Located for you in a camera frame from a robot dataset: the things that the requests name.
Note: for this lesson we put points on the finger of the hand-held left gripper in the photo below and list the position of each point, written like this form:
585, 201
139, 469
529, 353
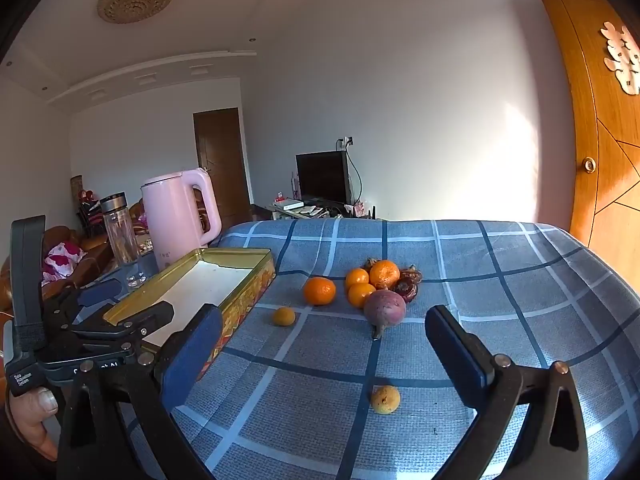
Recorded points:
150, 315
100, 292

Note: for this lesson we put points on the television stand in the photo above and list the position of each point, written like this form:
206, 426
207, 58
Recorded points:
280, 212

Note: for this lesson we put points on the blue checked tablecloth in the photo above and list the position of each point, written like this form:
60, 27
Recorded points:
400, 240

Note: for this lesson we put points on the black router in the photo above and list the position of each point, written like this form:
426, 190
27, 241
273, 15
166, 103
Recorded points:
371, 212

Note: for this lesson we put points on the floral cushion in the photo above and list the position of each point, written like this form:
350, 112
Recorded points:
60, 257

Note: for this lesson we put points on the brown leather sofa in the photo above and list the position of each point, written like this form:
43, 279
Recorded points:
90, 245

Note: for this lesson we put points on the purple beetroot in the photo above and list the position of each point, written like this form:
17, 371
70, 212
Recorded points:
384, 308

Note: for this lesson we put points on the brass door knob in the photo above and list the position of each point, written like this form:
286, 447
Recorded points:
589, 164

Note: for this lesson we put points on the gold tin box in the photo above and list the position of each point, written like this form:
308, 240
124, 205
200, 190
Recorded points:
200, 280

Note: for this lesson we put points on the person's left hand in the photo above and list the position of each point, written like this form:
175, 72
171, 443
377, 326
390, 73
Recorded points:
32, 415

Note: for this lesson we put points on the dark brown door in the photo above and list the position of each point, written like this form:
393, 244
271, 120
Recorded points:
222, 160

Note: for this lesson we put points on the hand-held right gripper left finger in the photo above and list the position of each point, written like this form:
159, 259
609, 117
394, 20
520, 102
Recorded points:
192, 355

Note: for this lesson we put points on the large rough mandarin orange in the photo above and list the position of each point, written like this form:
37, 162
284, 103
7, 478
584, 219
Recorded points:
384, 273

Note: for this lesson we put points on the black television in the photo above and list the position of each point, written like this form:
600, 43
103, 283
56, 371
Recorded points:
322, 177

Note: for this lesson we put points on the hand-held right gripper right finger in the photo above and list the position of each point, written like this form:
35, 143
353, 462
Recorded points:
457, 357

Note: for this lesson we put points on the white wall socket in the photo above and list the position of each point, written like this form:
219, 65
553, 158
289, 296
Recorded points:
345, 141

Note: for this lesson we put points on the orange wooden door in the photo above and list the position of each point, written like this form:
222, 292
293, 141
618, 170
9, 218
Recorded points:
590, 110

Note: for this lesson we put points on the shiny dark dried fruit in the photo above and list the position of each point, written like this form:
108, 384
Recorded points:
405, 291

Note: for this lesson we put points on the pink tissue pack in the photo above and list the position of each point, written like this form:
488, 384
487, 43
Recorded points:
357, 208

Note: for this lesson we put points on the wrinkled brown dried fruit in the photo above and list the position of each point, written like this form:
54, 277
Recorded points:
370, 262

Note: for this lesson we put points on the clear glass bottle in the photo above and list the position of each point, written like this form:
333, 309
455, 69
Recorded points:
120, 240

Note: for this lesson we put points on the small yellow fruit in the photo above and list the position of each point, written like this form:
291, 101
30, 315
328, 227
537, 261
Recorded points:
385, 400
284, 317

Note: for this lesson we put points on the pink electric kettle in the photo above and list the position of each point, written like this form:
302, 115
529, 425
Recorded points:
170, 220

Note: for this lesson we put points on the small smooth mandarin orange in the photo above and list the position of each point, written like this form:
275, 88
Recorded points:
360, 296

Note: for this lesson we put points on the white paper door decoration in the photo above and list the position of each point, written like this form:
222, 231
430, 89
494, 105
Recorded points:
622, 62

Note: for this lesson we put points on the white flat box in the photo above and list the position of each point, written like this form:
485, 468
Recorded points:
289, 204

